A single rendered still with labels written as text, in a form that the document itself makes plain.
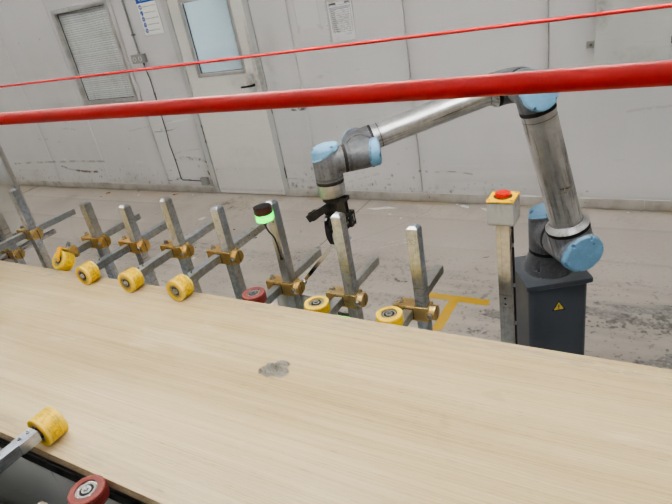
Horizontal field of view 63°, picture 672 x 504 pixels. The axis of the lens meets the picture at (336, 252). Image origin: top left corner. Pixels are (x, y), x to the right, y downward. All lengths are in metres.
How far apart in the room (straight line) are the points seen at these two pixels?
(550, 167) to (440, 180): 2.69
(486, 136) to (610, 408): 3.25
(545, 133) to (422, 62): 2.56
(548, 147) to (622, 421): 0.95
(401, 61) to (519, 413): 3.48
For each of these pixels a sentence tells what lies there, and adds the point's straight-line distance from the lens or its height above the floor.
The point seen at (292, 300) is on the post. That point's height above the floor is 0.80.
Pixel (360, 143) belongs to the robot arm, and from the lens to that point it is 1.74.
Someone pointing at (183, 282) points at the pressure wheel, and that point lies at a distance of 1.93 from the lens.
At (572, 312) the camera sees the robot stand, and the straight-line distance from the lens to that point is 2.41.
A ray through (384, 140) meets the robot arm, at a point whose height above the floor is 1.29.
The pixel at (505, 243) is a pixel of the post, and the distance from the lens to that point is 1.52.
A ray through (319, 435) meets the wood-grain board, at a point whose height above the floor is 0.90.
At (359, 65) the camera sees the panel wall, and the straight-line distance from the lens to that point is 4.58.
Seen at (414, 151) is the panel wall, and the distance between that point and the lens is 4.58.
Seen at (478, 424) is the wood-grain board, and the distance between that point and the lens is 1.26.
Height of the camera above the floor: 1.79
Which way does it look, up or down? 26 degrees down
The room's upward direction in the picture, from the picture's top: 11 degrees counter-clockwise
